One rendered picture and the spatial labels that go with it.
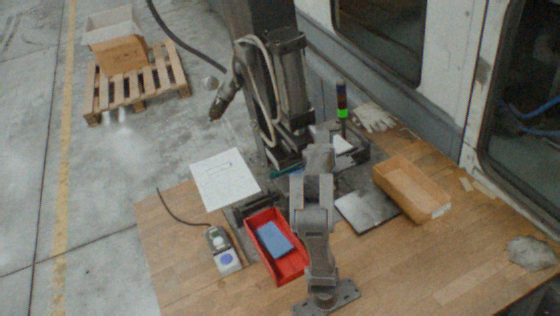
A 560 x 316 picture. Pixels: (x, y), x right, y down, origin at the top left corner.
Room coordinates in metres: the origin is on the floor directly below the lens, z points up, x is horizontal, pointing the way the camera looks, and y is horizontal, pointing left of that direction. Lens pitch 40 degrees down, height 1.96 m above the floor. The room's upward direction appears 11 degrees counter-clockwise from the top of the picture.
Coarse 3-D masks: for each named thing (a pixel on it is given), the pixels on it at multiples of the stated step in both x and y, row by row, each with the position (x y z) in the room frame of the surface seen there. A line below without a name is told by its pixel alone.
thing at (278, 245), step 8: (272, 224) 0.89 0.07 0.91; (256, 232) 0.87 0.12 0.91; (264, 232) 0.86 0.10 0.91; (272, 232) 0.85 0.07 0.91; (280, 232) 0.85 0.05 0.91; (264, 240) 0.83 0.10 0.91; (272, 240) 0.82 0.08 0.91; (280, 240) 0.82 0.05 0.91; (272, 248) 0.79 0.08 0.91; (280, 248) 0.78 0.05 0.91; (288, 248) 0.78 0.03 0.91; (280, 256) 0.75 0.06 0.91
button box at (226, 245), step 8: (168, 208) 1.06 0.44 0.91; (192, 224) 0.96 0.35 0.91; (200, 224) 0.95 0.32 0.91; (208, 224) 0.94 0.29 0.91; (208, 232) 0.89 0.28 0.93; (224, 232) 0.88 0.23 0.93; (208, 240) 0.86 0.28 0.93; (224, 240) 0.84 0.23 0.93; (216, 248) 0.82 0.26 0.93; (224, 248) 0.81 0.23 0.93
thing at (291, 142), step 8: (272, 120) 1.11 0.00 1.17; (280, 128) 1.04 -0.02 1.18; (304, 128) 1.01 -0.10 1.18; (312, 128) 1.06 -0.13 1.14; (288, 136) 0.99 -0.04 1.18; (296, 136) 0.99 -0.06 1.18; (304, 136) 0.98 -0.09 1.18; (312, 136) 0.97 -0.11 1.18; (280, 144) 1.01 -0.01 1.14; (288, 144) 0.99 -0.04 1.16; (296, 144) 0.95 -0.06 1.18; (304, 144) 0.95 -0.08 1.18; (272, 152) 0.98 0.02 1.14; (280, 152) 0.97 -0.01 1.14; (288, 152) 0.97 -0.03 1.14; (296, 152) 0.96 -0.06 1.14; (272, 160) 0.97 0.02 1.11; (280, 160) 0.94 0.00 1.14; (288, 160) 0.94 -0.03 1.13; (296, 160) 0.95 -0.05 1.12; (280, 168) 0.93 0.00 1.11
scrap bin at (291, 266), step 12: (252, 216) 0.90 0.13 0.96; (264, 216) 0.91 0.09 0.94; (276, 216) 0.92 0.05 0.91; (252, 228) 0.89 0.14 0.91; (288, 228) 0.82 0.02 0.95; (252, 240) 0.83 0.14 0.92; (264, 252) 0.78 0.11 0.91; (288, 252) 0.77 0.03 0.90; (300, 252) 0.75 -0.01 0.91; (264, 264) 0.74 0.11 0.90; (276, 264) 0.73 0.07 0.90; (288, 264) 0.72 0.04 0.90; (300, 264) 0.71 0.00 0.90; (276, 276) 0.69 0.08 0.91; (288, 276) 0.66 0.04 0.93; (300, 276) 0.67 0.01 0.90
